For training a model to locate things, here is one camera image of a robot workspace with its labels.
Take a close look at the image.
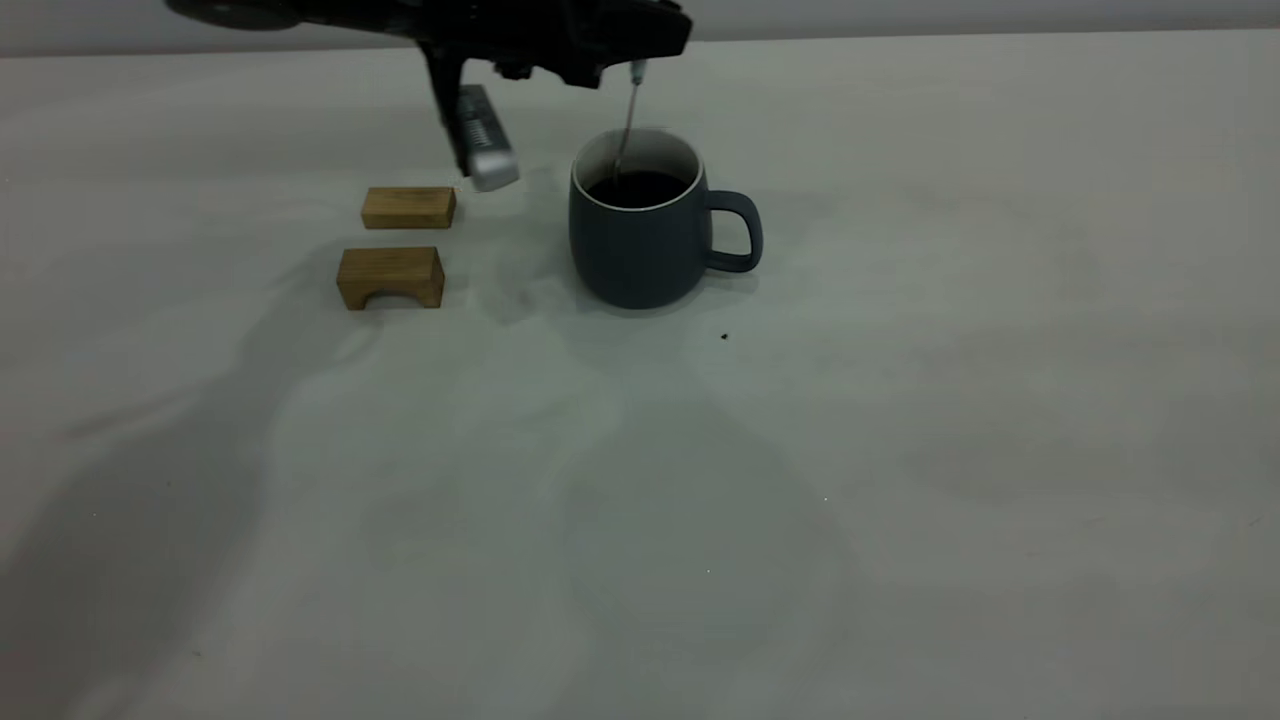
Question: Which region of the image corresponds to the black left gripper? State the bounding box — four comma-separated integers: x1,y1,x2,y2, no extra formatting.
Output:
412,0,694,89

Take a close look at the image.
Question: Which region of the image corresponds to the spoon with light blue handle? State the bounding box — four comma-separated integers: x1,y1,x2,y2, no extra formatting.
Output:
611,60,651,201

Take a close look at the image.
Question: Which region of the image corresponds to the dark grey mug with coffee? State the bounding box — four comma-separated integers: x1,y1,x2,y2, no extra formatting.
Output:
568,128,765,312

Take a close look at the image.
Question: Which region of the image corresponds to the flat rectangular wooden block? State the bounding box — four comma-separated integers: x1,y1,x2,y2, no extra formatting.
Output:
361,187,457,231

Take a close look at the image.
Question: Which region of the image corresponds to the arched wooden block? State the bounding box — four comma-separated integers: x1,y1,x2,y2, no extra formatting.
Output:
336,247,446,312

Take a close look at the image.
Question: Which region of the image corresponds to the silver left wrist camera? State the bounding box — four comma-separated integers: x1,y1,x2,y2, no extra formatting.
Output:
424,46,522,194

